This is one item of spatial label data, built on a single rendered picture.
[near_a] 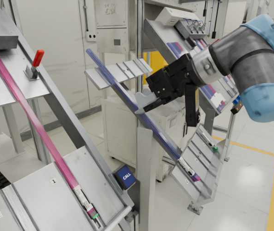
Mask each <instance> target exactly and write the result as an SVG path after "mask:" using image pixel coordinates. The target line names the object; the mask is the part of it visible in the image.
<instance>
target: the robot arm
mask: <svg viewBox="0 0 274 231"><path fill-rule="evenodd" d="M165 70H166V71H165ZM229 74H231V75H232V77H233V80H234V82H235V85H236V87H237V90H238V92H239V95H240V100H241V103H242V104H243V105H244V107H245V109H246V111H247V113H248V115H249V117H250V118H251V119H252V120H253V121H255V122H259V123H267V122H272V121H274V21H273V19H272V18H271V17H270V16H269V15H268V14H261V15H259V16H257V17H255V18H253V19H252V20H250V21H248V22H247V23H245V24H241V25H240V26H239V27H238V28H237V29H235V30H234V31H232V32H230V33H229V34H227V35H226V36H224V37H222V38H221V39H219V40H218V41H216V42H215V43H213V44H212V45H210V46H208V47H206V48H205V49H203V50H202V51H200V52H199V53H197V54H195V55H194V56H193V57H192V56H191V54H190V53H185V54H183V55H182V56H180V58H178V59H177V60H176V61H174V62H173V63H171V64H170V65H168V66H165V67H163V68H161V69H159V70H158V71H156V72H155V73H153V74H152V75H150V76H149V77H147V78H146V79H145V80H146V81H147V83H148V85H149V86H148V87H149V89H150V90H149V89H147V88H145V89H144V90H143V94H142V93H141V92H137V93H136V94H135V98H136V101H137V104H138V108H139V109H138V110H137V111H135V114H144V113H146V112H148V111H150V110H152V109H154V108H156V107H158V106H160V105H162V104H163V105H165V104H167V103H169V102H171V101H173V100H175V99H176V98H178V97H182V96H183V95H184V94H185V111H186V114H185V121H186V126H187V127H196V126H197V124H198V123H199V122H200V117H201V116H200V112H199V87H200V88H201V87H203V86H205V85H206V84H211V83H213V82H215V81H217V80H219V79H221V78H223V77H225V76H227V75H229ZM158 97H159V98H158Z"/></svg>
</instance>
